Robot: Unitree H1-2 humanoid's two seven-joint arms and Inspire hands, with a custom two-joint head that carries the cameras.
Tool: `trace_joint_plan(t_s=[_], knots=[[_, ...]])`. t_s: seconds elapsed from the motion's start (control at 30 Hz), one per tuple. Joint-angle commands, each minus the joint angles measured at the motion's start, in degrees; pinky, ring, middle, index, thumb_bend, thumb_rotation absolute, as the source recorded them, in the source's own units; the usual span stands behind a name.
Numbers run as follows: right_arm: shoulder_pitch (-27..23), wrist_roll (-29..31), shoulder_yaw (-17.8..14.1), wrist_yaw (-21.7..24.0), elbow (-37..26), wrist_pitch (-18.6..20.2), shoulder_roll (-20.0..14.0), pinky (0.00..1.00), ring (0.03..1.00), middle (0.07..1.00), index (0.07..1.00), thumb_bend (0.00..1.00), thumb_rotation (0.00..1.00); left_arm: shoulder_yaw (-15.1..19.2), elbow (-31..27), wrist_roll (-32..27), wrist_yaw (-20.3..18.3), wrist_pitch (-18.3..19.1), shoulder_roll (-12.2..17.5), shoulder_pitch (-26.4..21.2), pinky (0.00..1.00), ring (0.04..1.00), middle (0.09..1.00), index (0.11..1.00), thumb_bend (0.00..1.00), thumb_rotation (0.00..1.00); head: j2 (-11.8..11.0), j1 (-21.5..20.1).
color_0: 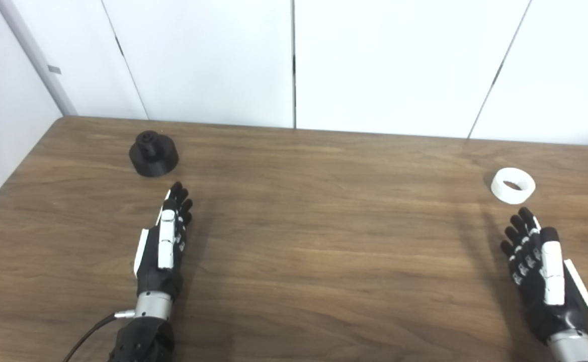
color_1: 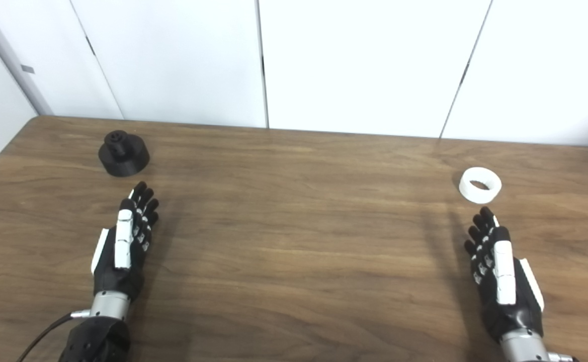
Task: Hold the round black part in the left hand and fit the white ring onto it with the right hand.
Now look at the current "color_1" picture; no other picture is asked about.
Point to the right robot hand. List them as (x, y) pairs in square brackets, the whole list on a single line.
[(504, 271)]

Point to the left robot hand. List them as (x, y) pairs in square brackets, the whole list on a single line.
[(122, 246)]

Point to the grey wall corner post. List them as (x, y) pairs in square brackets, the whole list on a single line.
[(7, 55)]

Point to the round black part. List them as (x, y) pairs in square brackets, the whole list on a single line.
[(124, 158)]

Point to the small grey post tag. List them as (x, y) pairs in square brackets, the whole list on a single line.
[(27, 69)]

